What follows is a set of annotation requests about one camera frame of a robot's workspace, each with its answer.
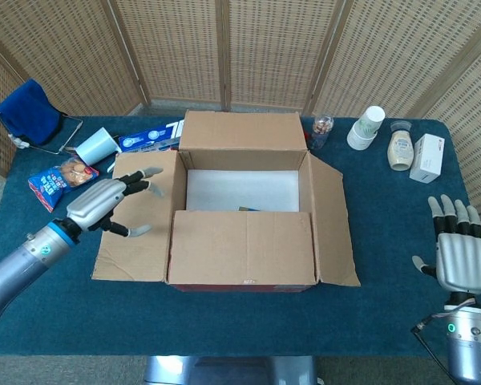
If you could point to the stack of white paper cups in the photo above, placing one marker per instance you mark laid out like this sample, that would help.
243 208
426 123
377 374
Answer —
358 140

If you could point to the blue cookie snack bag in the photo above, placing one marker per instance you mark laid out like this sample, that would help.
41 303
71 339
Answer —
60 180

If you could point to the red cardboard shipping box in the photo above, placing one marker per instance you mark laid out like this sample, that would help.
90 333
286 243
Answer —
240 248

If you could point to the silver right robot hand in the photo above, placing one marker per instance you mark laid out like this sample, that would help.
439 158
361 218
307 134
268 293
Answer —
463 260

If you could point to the blue towel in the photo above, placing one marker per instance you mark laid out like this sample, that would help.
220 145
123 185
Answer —
28 112

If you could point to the light blue plastic mug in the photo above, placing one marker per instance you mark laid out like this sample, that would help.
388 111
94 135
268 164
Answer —
94 146

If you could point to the blue white toothpaste box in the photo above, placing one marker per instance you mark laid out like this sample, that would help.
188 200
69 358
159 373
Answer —
144 138

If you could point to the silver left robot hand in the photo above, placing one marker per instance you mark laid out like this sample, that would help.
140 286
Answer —
92 204

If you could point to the white foam sheet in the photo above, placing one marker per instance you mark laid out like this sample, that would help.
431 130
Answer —
240 188

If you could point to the dark blue cloth-covered table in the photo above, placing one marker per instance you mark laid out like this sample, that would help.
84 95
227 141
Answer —
144 321

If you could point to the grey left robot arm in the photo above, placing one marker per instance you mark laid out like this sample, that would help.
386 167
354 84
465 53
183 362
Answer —
20 260

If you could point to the small clear snack bottle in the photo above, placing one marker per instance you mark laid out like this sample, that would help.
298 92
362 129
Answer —
322 128

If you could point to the wicker folding screen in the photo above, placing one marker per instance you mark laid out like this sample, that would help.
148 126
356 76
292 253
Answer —
264 48

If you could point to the white carton box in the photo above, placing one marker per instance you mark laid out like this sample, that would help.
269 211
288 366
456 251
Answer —
427 160

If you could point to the mayonnaise squeeze bottle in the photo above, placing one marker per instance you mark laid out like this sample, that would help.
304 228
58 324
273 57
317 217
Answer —
401 150

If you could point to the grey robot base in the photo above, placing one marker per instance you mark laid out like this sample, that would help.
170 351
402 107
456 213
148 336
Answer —
224 371

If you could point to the small white plastic clip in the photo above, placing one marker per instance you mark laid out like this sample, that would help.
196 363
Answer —
19 141

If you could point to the clear plastic bottle blue label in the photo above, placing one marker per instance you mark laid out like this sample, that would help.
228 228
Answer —
246 208

